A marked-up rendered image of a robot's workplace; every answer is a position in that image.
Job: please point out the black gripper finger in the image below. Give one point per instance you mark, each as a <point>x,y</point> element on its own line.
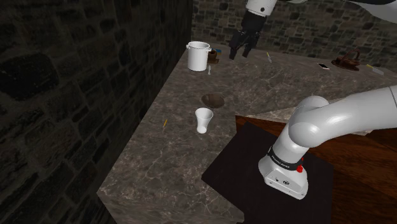
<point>233,49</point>
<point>248,49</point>

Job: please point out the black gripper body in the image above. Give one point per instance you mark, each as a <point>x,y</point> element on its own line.
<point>252,25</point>

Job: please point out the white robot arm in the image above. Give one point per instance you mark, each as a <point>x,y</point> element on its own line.
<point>325,121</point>

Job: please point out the blue and yellow sponge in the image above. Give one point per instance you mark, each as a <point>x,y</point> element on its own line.
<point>218,51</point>

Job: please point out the brown mug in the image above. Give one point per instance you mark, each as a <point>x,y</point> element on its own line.
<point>212,56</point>

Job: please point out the white spoon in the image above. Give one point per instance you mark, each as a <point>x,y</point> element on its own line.
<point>209,70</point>

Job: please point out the brown shallow bowl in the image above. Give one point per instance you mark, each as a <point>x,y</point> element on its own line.
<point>212,100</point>

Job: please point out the white cup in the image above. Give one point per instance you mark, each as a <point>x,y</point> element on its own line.
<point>203,119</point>

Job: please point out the white smartphone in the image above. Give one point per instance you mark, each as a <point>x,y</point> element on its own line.
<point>323,66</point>

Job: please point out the brown wicker basket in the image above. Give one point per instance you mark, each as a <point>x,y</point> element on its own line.
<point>347,62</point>

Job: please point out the yellow pencil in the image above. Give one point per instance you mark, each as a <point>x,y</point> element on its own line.
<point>165,123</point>

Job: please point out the dark robot stand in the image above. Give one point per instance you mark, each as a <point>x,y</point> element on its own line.
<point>248,183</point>

